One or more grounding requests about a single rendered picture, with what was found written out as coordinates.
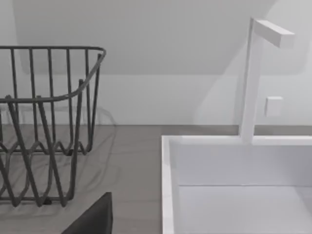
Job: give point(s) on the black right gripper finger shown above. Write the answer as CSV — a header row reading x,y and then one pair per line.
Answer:
x,y
97,217

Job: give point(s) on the white sink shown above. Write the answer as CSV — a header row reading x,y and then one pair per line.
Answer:
x,y
219,195

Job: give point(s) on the tall white tap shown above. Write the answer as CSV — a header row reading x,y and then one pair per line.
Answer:
x,y
252,85

